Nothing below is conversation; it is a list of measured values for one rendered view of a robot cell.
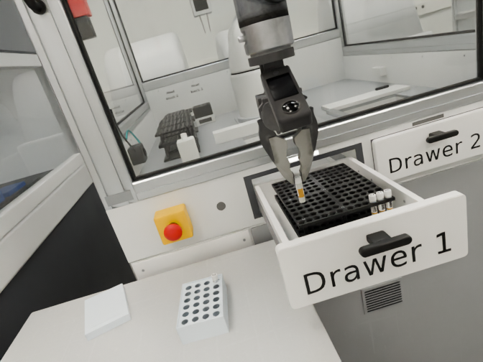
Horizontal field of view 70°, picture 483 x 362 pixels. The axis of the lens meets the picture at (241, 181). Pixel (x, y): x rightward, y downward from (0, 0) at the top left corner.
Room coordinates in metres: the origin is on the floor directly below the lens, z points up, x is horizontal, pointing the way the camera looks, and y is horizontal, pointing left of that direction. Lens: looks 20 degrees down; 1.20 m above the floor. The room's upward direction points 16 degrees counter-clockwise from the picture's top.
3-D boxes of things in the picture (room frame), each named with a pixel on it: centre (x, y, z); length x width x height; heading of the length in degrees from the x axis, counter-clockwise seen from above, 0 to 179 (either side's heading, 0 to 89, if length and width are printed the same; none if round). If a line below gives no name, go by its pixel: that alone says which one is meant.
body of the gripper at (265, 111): (0.57, -0.09, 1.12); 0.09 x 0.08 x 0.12; 177
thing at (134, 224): (1.25, -0.17, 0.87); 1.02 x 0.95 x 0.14; 92
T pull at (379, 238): (0.42, -0.17, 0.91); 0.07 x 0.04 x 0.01; 92
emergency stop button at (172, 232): (0.70, 0.18, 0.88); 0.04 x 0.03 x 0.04; 92
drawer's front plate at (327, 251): (0.44, -0.17, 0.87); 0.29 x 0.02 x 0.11; 92
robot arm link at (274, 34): (0.56, -0.09, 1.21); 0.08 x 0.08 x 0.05
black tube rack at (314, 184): (0.64, -0.16, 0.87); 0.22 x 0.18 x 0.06; 2
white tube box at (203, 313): (0.55, 0.13, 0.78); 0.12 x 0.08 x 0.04; 179
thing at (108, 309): (0.64, 0.35, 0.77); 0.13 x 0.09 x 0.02; 19
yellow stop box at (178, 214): (0.73, 0.18, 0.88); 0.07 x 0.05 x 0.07; 92
